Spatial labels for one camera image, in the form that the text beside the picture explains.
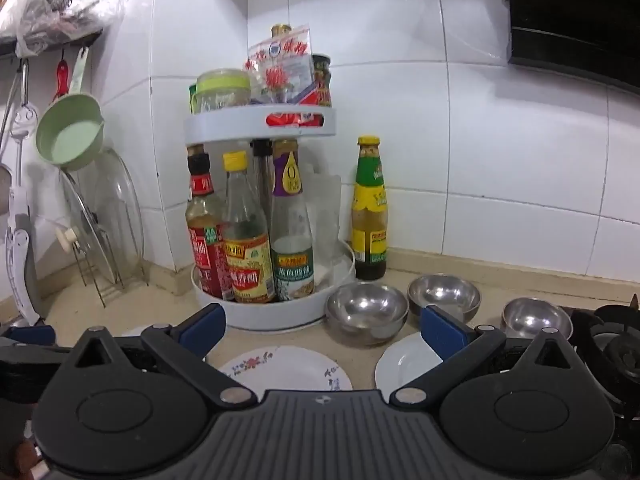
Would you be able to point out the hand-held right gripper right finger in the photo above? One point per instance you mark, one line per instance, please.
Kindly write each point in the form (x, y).
(442, 331)

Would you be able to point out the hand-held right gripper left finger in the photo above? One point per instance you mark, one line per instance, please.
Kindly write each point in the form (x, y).
(202, 330)

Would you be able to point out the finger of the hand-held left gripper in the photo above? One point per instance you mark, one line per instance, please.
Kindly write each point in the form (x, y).
(31, 335)

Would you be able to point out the steel bowl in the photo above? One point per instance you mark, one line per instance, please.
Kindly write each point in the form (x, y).
(535, 315)
(450, 292)
(367, 310)

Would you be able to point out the plain white plate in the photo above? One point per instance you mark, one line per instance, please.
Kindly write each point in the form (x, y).
(405, 367)

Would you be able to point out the floral print plate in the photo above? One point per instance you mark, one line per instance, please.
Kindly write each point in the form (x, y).
(285, 367)

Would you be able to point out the red label sauce bottle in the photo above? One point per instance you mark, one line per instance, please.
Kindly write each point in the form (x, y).
(202, 255)

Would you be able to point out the yellow cap vinegar bottle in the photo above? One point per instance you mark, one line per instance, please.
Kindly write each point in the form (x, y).
(245, 265)

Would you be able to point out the purple label clear bottle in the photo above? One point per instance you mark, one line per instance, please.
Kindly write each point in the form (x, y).
(290, 260)

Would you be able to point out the yellow cap green label bottle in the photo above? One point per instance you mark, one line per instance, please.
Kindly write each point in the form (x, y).
(370, 240)

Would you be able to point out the glass pot lid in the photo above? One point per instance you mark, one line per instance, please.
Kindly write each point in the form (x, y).
(115, 210)

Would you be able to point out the slim dark-capped bottle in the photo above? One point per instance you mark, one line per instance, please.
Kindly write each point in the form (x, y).
(260, 170)

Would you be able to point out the black gas stove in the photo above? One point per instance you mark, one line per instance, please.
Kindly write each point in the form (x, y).
(615, 345)

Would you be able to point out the green plastic scoop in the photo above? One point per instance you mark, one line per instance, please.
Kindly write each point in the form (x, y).
(65, 135)

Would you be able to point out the white two-tier spice rack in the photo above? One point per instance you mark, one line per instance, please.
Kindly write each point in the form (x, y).
(225, 127)

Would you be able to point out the small green jar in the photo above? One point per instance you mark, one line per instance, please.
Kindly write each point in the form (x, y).
(193, 100)

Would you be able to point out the green lid plastic jar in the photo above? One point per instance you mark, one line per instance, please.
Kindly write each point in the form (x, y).
(222, 92)

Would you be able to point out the red and white seasoning packet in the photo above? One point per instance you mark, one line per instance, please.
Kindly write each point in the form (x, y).
(280, 70)

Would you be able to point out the dark lid sauce jar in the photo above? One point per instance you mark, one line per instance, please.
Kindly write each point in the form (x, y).
(322, 85)

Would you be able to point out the gold cap bottle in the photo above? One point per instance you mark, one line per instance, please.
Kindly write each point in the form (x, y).
(281, 31)

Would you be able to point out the crumpled plastic bag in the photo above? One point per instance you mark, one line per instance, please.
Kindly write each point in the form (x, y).
(60, 10)

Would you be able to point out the black range hood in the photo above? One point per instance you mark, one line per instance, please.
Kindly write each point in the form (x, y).
(575, 0)

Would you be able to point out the black wall shelf rail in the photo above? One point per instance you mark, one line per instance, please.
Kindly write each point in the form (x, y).
(80, 37)

